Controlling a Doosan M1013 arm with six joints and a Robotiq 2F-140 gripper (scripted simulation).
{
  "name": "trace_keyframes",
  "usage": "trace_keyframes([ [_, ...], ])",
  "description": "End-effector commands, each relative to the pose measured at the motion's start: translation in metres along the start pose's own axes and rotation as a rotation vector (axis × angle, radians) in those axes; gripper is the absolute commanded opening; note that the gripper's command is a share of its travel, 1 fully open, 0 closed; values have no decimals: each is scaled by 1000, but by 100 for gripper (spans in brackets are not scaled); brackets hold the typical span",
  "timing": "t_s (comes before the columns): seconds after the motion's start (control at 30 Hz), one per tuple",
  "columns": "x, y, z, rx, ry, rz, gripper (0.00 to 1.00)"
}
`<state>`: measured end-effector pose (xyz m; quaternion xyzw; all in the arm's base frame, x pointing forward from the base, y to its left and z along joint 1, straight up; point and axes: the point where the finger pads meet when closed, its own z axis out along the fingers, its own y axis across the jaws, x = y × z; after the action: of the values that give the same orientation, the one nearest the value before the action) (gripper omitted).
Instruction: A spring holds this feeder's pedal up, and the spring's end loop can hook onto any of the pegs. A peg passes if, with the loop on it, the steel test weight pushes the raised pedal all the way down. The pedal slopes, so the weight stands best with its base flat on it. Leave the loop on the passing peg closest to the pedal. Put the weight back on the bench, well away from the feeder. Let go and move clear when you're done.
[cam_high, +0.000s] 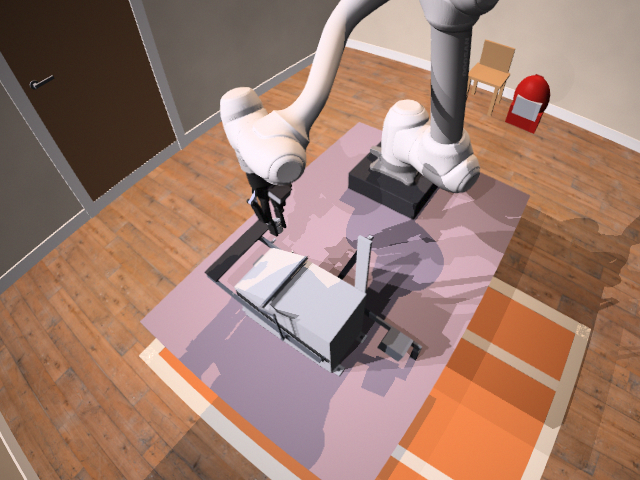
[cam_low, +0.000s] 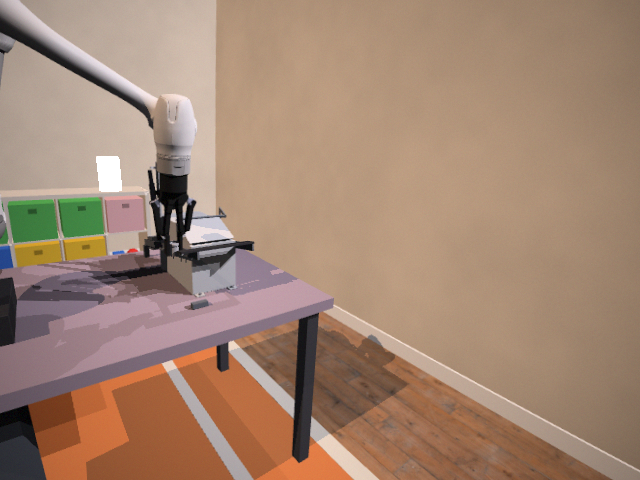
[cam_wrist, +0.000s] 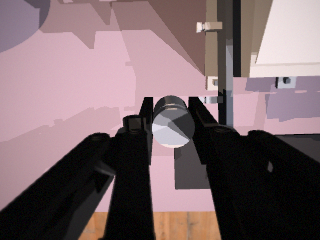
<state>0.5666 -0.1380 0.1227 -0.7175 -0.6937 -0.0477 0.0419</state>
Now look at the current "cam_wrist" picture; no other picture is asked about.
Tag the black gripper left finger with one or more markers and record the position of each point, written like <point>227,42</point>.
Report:
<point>60,203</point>

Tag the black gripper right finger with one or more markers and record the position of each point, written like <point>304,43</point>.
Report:
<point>244,205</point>

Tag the grey metal cylinder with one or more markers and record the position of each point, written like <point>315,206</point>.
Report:
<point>173,125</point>

